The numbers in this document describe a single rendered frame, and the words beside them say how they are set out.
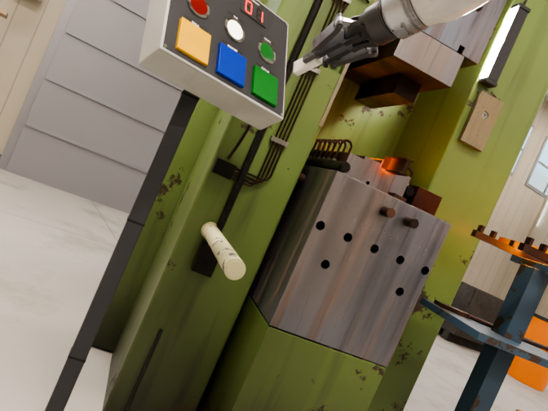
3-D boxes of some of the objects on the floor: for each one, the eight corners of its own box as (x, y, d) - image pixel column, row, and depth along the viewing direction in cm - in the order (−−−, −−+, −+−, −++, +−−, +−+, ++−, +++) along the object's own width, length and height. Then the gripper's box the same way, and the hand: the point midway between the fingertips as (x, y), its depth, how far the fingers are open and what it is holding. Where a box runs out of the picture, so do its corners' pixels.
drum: (555, 396, 540) (584, 334, 538) (532, 390, 516) (563, 325, 515) (517, 373, 581) (543, 316, 579) (494, 366, 558) (521, 307, 556)
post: (43, 458, 119) (225, 37, 116) (25, 453, 118) (209, 28, 115) (46, 448, 123) (223, 40, 120) (29, 444, 121) (208, 32, 119)
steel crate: (435, 324, 713) (457, 279, 711) (494, 358, 626) (518, 307, 624) (396, 311, 672) (418, 262, 670) (453, 345, 585) (479, 289, 583)
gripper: (371, 15, 86) (272, 69, 102) (411, 52, 94) (314, 97, 110) (371, -20, 89) (275, 39, 104) (409, 19, 97) (315, 68, 113)
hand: (307, 63), depth 105 cm, fingers closed
